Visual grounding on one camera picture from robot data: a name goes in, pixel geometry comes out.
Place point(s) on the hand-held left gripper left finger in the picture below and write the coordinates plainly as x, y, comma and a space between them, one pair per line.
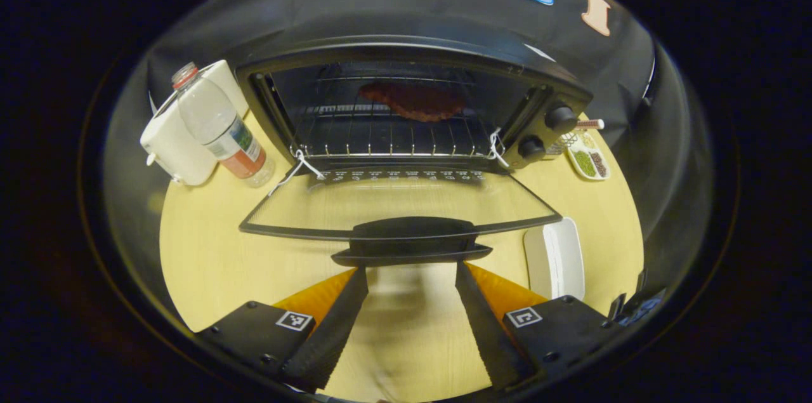
333, 333

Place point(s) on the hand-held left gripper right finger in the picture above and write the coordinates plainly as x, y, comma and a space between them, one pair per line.
485, 333

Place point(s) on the black electric oven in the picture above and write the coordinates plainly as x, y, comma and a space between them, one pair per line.
406, 238

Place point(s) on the red-brown meat piece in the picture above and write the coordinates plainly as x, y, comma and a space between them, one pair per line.
415, 101

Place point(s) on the white ribbed rectangular plate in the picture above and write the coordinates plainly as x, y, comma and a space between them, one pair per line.
558, 257

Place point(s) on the white divided plate of beans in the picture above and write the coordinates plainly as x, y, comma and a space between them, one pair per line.
587, 162

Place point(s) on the red white striped cup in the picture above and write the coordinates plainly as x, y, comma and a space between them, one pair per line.
591, 124

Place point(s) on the clear water bottle red cap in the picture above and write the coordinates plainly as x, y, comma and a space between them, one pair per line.
219, 127

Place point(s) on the white toaster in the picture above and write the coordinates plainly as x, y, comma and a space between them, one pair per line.
174, 149

